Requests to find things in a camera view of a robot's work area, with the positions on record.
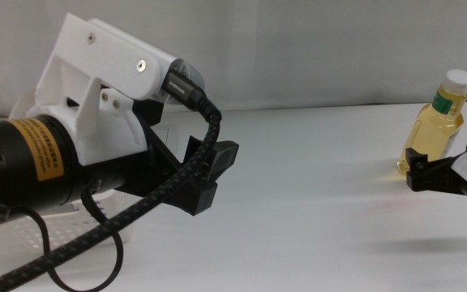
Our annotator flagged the yellow tea bottle white cap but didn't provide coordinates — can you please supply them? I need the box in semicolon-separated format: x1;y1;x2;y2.
396;68;467;178

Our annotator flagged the white perforated plastic basket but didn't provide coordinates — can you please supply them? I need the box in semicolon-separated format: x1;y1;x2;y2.
7;86;138;261

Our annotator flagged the white backdrop sheet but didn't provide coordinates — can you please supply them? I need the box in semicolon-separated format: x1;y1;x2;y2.
0;0;467;119

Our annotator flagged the thick braided black camera cable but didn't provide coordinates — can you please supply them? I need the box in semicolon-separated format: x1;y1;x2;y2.
0;70;224;292

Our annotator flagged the thin black looped cable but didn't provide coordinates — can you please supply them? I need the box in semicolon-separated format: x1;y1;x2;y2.
7;182;125;292

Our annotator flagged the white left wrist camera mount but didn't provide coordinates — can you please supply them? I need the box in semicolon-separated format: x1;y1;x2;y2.
7;12;207;168

